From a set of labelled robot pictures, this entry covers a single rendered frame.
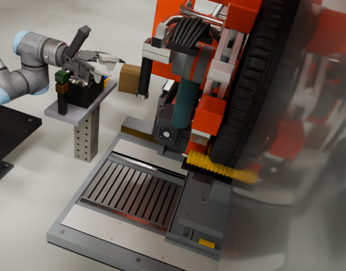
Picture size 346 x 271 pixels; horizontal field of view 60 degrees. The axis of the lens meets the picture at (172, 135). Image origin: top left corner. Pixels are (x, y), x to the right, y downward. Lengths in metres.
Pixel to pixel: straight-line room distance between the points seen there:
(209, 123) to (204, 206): 0.69
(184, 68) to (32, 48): 0.52
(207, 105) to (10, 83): 0.66
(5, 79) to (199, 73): 0.64
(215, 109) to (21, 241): 1.09
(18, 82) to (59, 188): 0.74
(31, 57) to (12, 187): 0.82
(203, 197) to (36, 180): 0.89
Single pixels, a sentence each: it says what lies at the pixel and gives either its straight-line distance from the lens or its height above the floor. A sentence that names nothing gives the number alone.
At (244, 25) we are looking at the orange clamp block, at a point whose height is 1.08.
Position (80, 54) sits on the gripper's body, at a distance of 1.09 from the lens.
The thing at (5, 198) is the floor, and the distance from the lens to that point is 1.73.
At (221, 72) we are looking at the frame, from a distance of 0.85.
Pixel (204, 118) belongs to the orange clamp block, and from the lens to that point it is 0.81.
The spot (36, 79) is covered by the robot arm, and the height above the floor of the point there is 0.71.
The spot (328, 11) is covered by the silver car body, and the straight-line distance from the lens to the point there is 0.49.
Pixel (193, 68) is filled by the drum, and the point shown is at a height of 0.86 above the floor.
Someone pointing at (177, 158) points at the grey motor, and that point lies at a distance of 1.83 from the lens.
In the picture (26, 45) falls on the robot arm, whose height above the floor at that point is 0.83.
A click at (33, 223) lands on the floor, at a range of 1.61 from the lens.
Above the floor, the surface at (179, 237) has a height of 0.16.
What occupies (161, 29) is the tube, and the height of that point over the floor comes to 1.00.
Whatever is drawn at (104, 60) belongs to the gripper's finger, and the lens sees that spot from 1.10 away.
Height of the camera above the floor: 1.31
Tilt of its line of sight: 38 degrees down
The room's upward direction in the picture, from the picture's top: 14 degrees clockwise
